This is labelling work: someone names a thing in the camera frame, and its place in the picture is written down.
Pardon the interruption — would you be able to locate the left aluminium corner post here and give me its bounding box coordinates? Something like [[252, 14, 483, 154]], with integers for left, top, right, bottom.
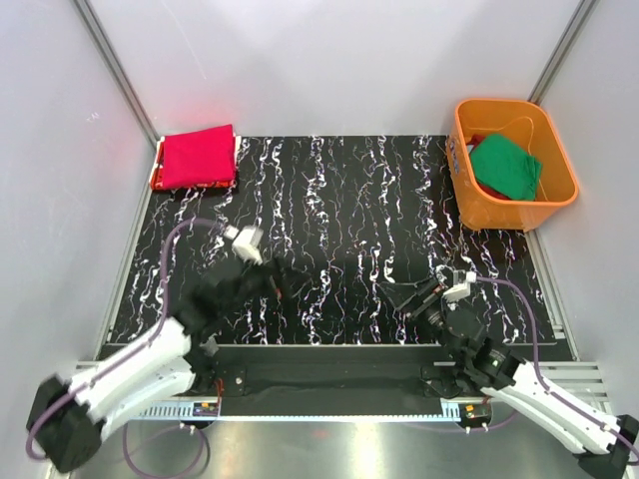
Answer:
[[70, 0, 160, 147]]

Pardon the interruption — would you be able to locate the right aluminium corner post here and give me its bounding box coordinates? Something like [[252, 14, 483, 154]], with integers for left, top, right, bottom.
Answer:
[[527, 0, 600, 106]]

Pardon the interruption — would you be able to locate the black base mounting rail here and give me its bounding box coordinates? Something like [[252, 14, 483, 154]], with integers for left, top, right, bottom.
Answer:
[[187, 345, 452, 418]]

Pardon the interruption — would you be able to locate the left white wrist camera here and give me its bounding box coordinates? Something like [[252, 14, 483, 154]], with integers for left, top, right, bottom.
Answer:
[[224, 226, 264, 264]]

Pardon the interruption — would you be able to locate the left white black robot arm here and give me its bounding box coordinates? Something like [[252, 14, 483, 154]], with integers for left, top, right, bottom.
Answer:
[[26, 257, 311, 473]]

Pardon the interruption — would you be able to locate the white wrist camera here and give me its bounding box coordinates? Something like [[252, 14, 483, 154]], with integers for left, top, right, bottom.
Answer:
[[435, 265, 477, 303], [224, 226, 264, 264]]

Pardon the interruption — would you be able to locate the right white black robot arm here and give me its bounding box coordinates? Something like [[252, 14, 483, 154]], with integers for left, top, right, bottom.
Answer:
[[379, 270, 638, 478]]

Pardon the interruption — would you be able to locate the folded red patterned t-shirt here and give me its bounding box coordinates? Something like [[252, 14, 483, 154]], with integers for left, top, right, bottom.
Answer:
[[149, 136, 243, 191]]

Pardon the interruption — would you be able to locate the aluminium corner post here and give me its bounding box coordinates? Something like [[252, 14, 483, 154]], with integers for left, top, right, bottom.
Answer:
[[70, 0, 160, 147], [527, 0, 600, 106]]

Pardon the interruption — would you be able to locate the orange plastic basket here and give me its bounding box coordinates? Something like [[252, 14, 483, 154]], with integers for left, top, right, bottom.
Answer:
[[446, 98, 579, 232]]

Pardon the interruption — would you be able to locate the crimson red polo shirt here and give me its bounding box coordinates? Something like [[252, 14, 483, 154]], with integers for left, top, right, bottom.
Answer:
[[162, 125, 237, 190]]

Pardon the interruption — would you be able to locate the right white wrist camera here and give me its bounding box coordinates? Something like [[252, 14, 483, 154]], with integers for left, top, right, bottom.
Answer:
[[435, 265, 477, 303]]

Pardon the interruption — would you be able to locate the green t-shirt in basket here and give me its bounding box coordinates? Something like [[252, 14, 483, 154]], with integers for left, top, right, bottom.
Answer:
[[469, 134, 542, 202]]

